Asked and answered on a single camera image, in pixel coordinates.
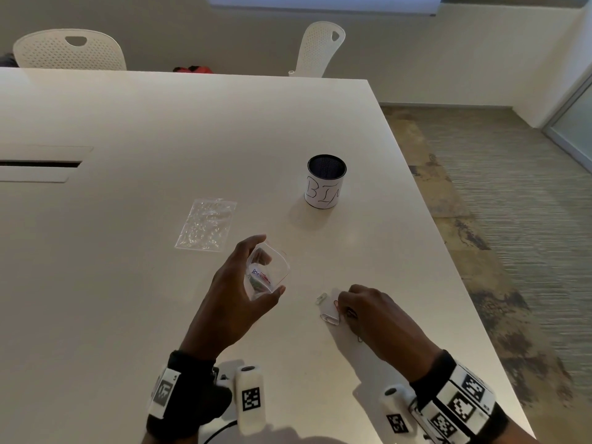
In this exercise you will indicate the person's right hand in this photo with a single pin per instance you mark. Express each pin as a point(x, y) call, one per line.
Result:
point(386, 326)

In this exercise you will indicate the person's left hand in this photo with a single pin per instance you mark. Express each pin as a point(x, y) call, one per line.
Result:
point(217, 305)

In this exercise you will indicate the person's left thumb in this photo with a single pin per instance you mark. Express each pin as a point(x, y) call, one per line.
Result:
point(269, 298)

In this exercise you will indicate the person's right fingers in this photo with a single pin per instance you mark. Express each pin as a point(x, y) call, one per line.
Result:
point(350, 301)

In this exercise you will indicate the clear plastic cup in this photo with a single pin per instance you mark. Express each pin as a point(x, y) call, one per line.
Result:
point(273, 265)

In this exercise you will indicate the coloured paper clips in cup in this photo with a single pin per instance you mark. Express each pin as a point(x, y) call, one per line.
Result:
point(260, 277)

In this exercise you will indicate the white and green paper clip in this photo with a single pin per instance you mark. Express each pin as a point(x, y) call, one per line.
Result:
point(320, 299)

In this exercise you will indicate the clear plastic zip bag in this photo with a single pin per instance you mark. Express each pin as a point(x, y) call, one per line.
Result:
point(206, 225)

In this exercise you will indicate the black cup with white label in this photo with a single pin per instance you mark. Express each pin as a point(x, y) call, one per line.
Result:
point(326, 187)

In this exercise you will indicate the marker-covered right wrist band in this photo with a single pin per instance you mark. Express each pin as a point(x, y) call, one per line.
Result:
point(458, 402)

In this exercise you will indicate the red bag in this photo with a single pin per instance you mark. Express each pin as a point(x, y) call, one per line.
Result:
point(194, 69)

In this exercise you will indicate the narrow white perforated chair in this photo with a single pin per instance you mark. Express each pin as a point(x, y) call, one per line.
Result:
point(319, 48)

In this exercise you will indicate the glass door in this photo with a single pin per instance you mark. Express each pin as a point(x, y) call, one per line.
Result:
point(573, 124)

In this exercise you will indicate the wide white perforated chair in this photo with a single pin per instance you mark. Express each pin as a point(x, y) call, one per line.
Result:
point(69, 53)

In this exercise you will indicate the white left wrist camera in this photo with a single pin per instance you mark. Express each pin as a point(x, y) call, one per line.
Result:
point(251, 397)

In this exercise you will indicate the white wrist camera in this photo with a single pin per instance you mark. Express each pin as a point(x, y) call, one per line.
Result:
point(397, 411)
point(251, 397)

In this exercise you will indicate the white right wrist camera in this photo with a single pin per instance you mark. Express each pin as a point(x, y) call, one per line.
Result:
point(397, 411)

